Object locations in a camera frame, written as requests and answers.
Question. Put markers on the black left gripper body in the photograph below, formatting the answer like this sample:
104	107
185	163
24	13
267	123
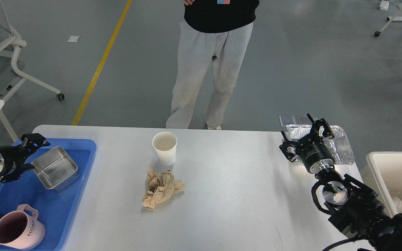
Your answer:
4	161

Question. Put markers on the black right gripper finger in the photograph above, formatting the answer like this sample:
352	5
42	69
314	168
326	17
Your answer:
289	148
320	130

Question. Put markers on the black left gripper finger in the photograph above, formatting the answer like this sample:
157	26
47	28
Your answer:
30	143
15	174

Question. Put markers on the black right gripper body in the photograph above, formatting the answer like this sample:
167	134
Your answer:
315	156

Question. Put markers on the stainless steel rectangular container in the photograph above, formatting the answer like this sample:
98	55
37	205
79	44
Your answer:
56	170

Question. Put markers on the pink ceramic mug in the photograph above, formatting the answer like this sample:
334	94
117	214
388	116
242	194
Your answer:
21	229

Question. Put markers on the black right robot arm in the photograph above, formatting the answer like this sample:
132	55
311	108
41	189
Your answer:
352	206

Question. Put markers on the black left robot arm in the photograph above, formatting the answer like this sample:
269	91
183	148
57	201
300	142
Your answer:
13	158

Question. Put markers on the clear plastic lid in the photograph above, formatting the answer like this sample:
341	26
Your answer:
286	120

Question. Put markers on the aluminium foil tray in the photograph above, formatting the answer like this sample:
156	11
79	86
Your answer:
338	146

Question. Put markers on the white plastic bin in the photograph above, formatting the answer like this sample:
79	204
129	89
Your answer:
383	173

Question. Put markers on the white paper cup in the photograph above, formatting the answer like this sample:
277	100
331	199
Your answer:
165	146

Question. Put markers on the crumpled brown paper napkin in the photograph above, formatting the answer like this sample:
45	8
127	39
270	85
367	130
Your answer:
161	187

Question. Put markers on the person in grey trousers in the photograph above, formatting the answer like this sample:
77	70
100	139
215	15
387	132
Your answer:
213	34

